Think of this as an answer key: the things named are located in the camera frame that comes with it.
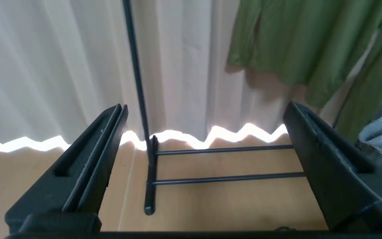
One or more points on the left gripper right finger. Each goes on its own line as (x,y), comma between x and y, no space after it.
(330,166)

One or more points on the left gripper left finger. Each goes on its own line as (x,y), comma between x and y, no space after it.
(78,172)

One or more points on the green long-sleeved shirt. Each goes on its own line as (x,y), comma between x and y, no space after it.
(303,40)

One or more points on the black clothes rack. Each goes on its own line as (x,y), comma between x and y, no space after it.
(137,73)

